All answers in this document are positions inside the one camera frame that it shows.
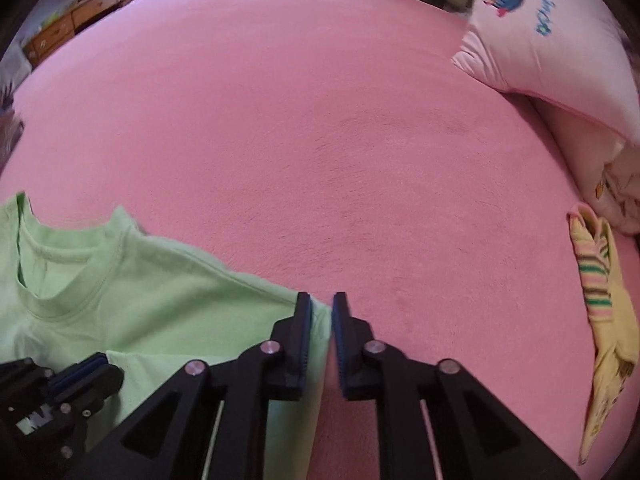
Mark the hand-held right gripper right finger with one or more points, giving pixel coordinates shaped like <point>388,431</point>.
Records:
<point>340,347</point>

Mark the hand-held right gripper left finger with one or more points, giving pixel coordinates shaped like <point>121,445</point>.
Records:
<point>303,345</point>

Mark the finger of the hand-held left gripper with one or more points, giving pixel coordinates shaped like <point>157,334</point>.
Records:
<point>80,366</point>
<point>95,382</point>

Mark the light green T-shirt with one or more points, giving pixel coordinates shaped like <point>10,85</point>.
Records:
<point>150,300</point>

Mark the pink bed sheet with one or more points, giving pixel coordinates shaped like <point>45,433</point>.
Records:
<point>300,135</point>

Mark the yellow striped small garment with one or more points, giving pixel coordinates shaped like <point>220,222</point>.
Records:
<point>607,320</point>

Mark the folded printed quilt stack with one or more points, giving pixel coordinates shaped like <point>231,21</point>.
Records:
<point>595,160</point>

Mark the wooden drawer cabinet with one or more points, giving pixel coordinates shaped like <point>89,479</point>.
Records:
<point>75,15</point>

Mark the pink printed pillow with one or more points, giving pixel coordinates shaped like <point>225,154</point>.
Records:
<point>550,45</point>

